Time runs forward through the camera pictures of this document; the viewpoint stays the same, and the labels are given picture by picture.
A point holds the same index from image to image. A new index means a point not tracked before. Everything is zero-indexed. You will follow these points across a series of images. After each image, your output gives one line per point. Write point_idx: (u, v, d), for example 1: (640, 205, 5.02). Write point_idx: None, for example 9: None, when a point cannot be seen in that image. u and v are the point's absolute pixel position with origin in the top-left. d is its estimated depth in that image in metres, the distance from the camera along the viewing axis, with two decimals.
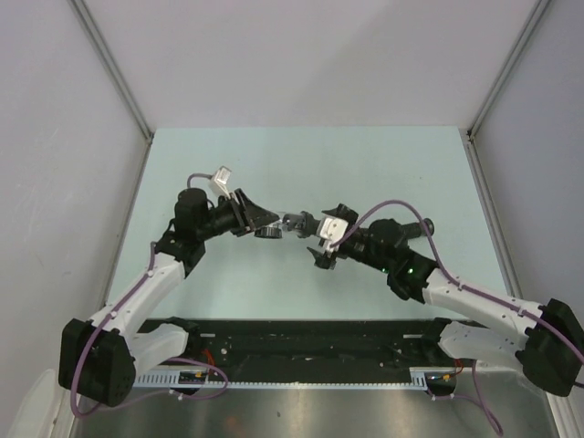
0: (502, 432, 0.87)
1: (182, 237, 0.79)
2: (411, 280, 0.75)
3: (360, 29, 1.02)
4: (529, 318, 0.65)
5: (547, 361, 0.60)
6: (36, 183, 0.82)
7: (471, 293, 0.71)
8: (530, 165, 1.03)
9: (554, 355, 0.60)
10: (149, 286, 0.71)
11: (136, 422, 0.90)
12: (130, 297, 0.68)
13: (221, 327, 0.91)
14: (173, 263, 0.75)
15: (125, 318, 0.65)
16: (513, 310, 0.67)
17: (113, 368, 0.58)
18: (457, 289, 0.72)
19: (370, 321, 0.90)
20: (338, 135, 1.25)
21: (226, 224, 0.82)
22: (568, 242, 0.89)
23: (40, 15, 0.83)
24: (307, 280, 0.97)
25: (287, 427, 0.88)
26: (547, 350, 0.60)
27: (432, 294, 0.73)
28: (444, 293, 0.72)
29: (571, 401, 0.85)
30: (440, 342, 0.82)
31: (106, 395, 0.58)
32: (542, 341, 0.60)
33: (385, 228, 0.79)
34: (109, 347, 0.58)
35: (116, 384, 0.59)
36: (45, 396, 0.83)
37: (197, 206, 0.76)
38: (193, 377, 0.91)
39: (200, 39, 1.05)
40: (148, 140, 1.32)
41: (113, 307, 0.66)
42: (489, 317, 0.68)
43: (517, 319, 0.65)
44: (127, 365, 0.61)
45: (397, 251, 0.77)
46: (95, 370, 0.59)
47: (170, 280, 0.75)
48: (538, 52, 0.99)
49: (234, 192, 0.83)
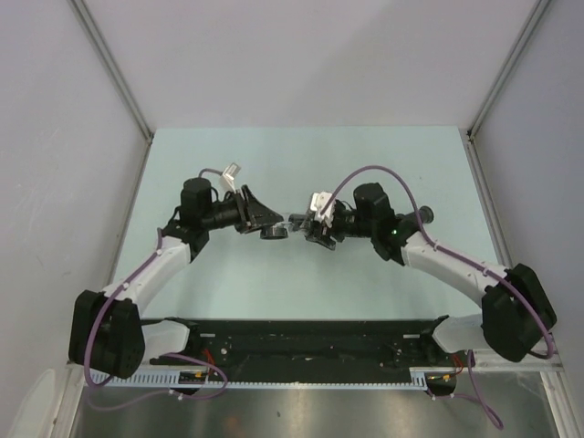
0: (502, 425, 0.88)
1: (188, 224, 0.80)
2: (392, 241, 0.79)
3: (359, 30, 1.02)
4: (492, 278, 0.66)
5: (504, 319, 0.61)
6: (36, 183, 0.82)
7: (445, 254, 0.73)
8: (528, 165, 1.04)
9: (511, 315, 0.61)
10: (158, 263, 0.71)
11: (137, 422, 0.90)
12: (141, 271, 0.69)
13: (221, 326, 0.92)
14: (180, 244, 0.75)
15: (138, 287, 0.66)
16: (477, 270, 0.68)
17: (126, 337, 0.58)
18: (432, 250, 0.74)
19: (370, 320, 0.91)
20: (338, 135, 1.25)
21: (228, 219, 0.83)
22: (567, 243, 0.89)
23: (40, 15, 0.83)
24: (307, 281, 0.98)
25: (287, 427, 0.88)
26: (503, 308, 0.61)
27: (409, 252, 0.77)
28: (420, 253, 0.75)
29: (571, 400, 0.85)
30: (433, 335, 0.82)
31: (119, 364, 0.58)
32: (500, 298, 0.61)
33: (372, 192, 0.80)
34: (123, 316, 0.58)
35: (127, 356, 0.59)
36: (45, 396, 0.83)
37: (203, 192, 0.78)
38: (192, 377, 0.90)
39: (201, 39, 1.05)
40: (148, 140, 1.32)
41: (127, 278, 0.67)
42: (458, 276, 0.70)
43: (481, 278, 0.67)
44: (138, 338, 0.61)
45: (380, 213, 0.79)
46: (108, 341, 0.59)
47: (178, 261, 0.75)
48: (537, 51, 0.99)
49: (241, 189, 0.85)
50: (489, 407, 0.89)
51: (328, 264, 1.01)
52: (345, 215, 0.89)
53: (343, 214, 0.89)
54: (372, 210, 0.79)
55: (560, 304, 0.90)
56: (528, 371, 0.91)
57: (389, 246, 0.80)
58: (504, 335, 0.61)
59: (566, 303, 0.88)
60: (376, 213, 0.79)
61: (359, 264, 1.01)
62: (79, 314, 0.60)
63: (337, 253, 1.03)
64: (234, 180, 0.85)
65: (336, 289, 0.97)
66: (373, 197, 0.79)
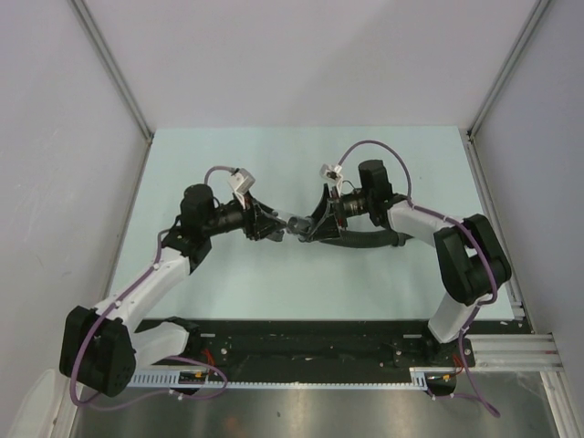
0: (498, 412, 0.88)
1: (189, 234, 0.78)
2: (383, 208, 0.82)
3: (360, 30, 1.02)
4: (449, 223, 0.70)
5: (450, 257, 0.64)
6: (36, 183, 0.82)
7: (420, 211, 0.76)
8: (527, 165, 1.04)
9: (457, 254, 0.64)
10: (152, 278, 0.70)
11: (133, 422, 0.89)
12: (135, 287, 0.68)
13: (222, 327, 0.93)
14: (179, 256, 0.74)
15: (130, 306, 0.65)
16: (439, 218, 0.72)
17: (114, 356, 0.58)
18: (409, 210, 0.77)
19: (370, 321, 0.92)
20: (338, 136, 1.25)
21: (233, 224, 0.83)
22: (567, 242, 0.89)
23: (40, 15, 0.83)
24: (307, 280, 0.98)
25: (287, 427, 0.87)
26: (451, 246, 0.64)
27: (393, 213, 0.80)
28: (401, 213, 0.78)
29: (571, 400, 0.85)
30: (429, 325, 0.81)
31: (105, 383, 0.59)
32: (449, 236, 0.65)
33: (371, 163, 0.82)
34: (112, 336, 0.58)
35: (116, 375, 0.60)
36: (44, 397, 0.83)
37: (203, 203, 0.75)
38: (192, 377, 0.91)
39: (201, 40, 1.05)
40: (148, 140, 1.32)
41: (119, 297, 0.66)
42: (424, 227, 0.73)
43: (441, 224, 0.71)
44: (127, 355, 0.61)
45: (378, 183, 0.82)
46: (97, 359, 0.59)
47: (175, 274, 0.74)
48: (537, 52, 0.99)
49: (249, 199, 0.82)
50: (489, 403, 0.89)
51: (328, 264, 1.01)
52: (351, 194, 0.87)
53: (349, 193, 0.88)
54: (371, 180, 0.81)
55: (560, 304, 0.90)
56: (528, 371, 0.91)
57: (380, 214, 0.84)
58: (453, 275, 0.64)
59: (566, 303, 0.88)
60: (374, 183, 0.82)
61: (359, 264, 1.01)
62: (71, 328, 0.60)
63: (337, 254, 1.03)
64: (244, 190, 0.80)
65: (337, 289, 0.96)
66: (375, 167, 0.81)
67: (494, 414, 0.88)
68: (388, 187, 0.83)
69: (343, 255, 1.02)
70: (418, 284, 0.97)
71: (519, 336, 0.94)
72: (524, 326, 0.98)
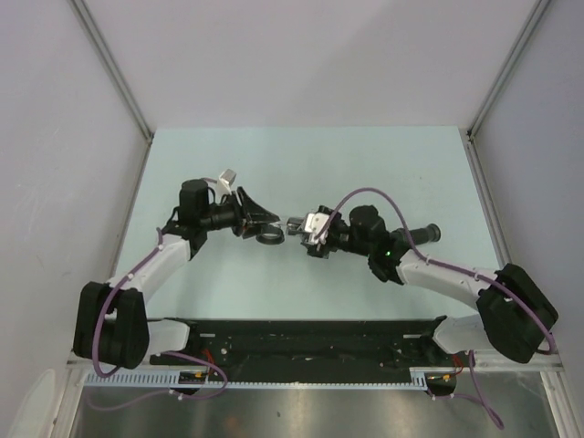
0: (503, 425, 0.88)
1: (187, 224, 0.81)
2: (390, 262, 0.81)
3: (360, 29, 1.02)
4: (484, 281, 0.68)
5: (503, 323, 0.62)
6: (36, 182, 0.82)
7: (437, 266, 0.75)
8: (527, 165, 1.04)
9: (508, 315, 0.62)
10: (159, 258, 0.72)
11: (134, 421, 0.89)
12: (144, 265, 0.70)
13: (221, 327, 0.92)
14: (180, 241, 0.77)
15: (143, 278, 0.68)
16: (469, 275, 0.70)
17: (130, 325, 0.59)
18: (423, 264, 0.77)
19: (370, 322, 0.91)
20: (337, 135, 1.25)
21: (225, 221, 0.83)
22: (568, 242, 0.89)
23: (40, 15, 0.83)
24: (305, 279, 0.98)
25: (287, 428, 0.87)
26: (497, 308, 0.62)
27: (404, 270, 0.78)
28: (414, 268, 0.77)
29: (571, 400, 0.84)
30: (433, 338, 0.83)
31: (124, 355, 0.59)
32: (495, 299, 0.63)
33: (364, 211, 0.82)
34: (130, 304, 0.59)
35: (133, 345, 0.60)
36: (45, 396, 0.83)
37: (200, 192, 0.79)
38: (192, 377, 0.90)
39: (201, 40, 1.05)
40: (148, 140, 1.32)
41: (130, 270, 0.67)
42: (453, 286, 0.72)
43: (474, 283, 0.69)
44: (142, 327, 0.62)
45: (378, 237, 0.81)
46: (113, 333, 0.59)
47: (178, 257, 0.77)
48: (537, 51, 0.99)
49: (236, 190, 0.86)
50: (493, 411, 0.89)
51: (328, 263, 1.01)
52: (339, 232, 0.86)
53: (339, 231, 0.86)
54: (370, 233, 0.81)
55: (560, 304, 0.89)
56: (527, 371, 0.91)
57: (387, 267, 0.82)
58: (506, 336, 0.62)
59: (566, 303, 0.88)
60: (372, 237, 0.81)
61: (359, 264, 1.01)
62: (86, 304, 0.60)
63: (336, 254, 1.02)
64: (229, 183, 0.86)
65: (337, 290, 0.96)
66: (371, 222, 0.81)
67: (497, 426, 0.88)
68: (385, 238, 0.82)
69: (343, 255, 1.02)
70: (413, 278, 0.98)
71: None
72: None
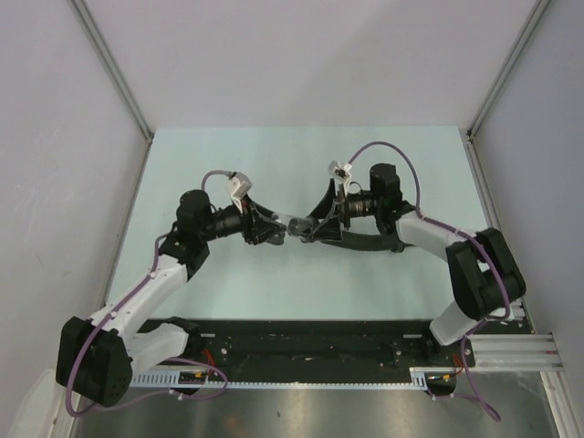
0: (500, 418, 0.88)
1: (186, 241, 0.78)
2: (391, 219, 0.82)
3: (360, 30, 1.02)
4: (463, 237, 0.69)
5: (464, 273, 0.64)
6: (36, 183, 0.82)
7: (431, 224, 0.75)
8: (527, 165, 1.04)
9: (472, 268, 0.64)
10: (149, 287, 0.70)
11: (134, 420, 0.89)
12: (131, 297, 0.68)
13: (222, 327, 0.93)
14: (176, 265, 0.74)
15: (126, 317, 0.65)
16: (451, 232, 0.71)
17: (109, 368, 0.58)
18: (418, 221, 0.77)
19: (371, 321, 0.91)
20: (338, 135, 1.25)
21: (231, 229, 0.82)
22: (567, 242, 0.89)
23: (40, 15, 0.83)
24: (305, 280, 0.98)
25: (287, 428, 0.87)
26: (464, 260, 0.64)
27: (401, 224, 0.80)
28: (411, 224, 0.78)
29: (571, 399, 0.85)
30: (431, 326, 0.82)
31: (101, 394, 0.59)
32: (464, 251, 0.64)
33: (384, 168, 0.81)
34: (108, 349, 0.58)
35: (112, 386, 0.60)
36: (45, 396, 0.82)
37: (199, 211, 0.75)
38: (192, 377, 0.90)
39: (202, 40, 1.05)
40: (148, 139, 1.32)
41: (114, 307, 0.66)
42: (436, 239, 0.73)
43: (453, 237, 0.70)
44: (124, 367, 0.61)
45: (387, 194, 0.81)
46: (92, 371, 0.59)
47: (172, 282, 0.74)
48: (537, 51, 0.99)
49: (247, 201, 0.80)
50: (488, 403, 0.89)
51: (328, 263, 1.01)
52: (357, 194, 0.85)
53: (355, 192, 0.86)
54: (384, 189, 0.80)
55: (561, 303, 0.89)
56: (528, 371, 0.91)
57: (389, 224, 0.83)
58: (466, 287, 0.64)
59: (566, 303, 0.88)
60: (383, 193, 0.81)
61: (360, 264, 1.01)
62: (67, 339, 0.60)
63: (337, 254, 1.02)
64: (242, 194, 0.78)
65: (338, 289, 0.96)
66: (385, 177, 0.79)
67: (495, 419, 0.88)
68: (397, 197, 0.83)
69: (344, 254, 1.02)
70: (416, 279, 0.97)
71: (516, 337, 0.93)
72: (524, 326, 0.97)
